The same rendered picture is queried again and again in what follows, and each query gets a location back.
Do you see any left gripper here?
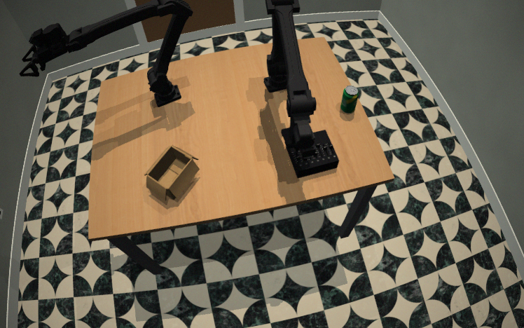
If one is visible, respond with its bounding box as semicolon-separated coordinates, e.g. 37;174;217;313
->
281;128;315;151

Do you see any open brown cardboard box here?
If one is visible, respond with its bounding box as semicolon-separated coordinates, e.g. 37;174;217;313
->
145;145;200;201

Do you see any black lighting desk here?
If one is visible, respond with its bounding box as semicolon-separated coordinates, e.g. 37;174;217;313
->
286;130;339;178

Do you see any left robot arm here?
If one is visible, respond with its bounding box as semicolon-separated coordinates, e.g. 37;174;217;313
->
264;0;317;158

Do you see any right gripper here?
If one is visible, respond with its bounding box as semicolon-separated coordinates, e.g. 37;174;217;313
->
20;45;56;77

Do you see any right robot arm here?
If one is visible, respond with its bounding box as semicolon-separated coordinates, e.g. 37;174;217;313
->
29;0;193;107

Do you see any green drink can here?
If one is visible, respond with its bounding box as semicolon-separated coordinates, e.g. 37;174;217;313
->
340;86;359;114

